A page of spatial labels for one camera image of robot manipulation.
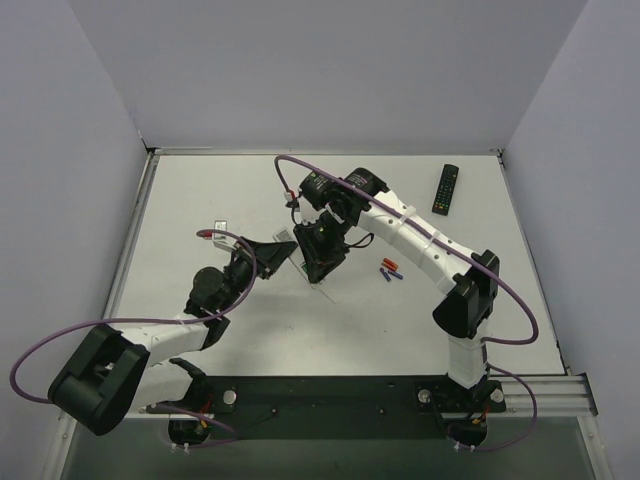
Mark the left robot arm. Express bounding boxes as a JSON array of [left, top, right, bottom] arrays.
[[47, 237, 298, 435]]

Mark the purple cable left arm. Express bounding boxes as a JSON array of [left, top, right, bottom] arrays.
[[9, 228, 259, 449]]

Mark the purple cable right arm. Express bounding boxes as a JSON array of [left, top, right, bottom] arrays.
[[273, 155, 540, 454]]

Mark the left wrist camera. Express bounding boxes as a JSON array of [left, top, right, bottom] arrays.
[[211, 220, 236, 252]]

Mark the white battery cover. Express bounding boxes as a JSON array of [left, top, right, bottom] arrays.
[[320, 287, 342, 304]]

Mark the white AC remote with display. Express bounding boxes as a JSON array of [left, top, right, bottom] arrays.
[[272, 228, 295, 242]]

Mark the red orange battery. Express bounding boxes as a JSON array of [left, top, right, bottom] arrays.
[[382, 258, 398, 270]]

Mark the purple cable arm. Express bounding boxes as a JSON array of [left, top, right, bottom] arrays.
[[273, 155, 540, 454], [9, 228, 259, 449]]

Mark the black TV remote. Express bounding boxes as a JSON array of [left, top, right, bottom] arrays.
[[432, 164, 459, 216]]

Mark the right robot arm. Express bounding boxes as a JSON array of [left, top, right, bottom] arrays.
[[293, 168, 499, 390]]

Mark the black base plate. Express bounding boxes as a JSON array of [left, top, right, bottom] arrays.
[[168, 375, 506, 445]]

